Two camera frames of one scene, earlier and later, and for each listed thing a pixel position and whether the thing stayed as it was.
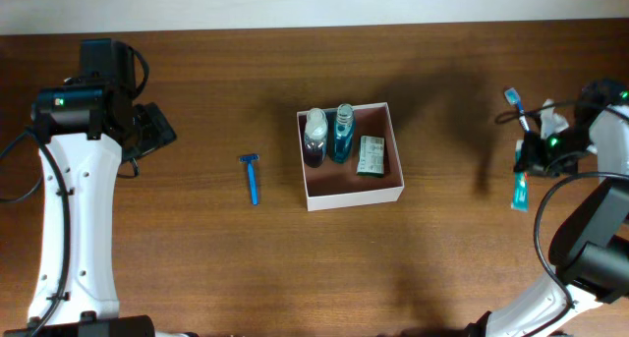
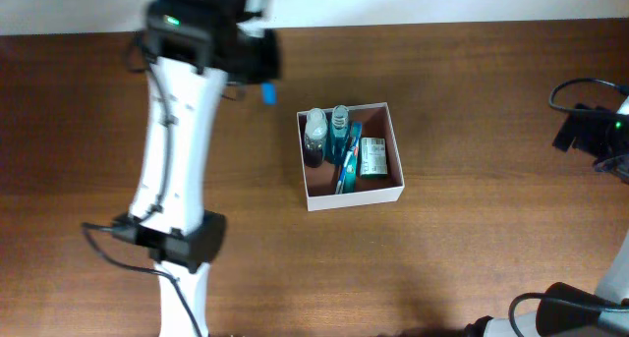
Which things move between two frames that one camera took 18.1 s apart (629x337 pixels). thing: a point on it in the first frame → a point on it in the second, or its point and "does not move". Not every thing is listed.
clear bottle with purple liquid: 315,138 does not move
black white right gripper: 531,162 → 589,134
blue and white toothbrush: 513,98 → 338,188
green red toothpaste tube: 520,195 → 350,185
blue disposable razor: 250,158 → 269,93
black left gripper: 156,130 → 273,73
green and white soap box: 371,157 does not move
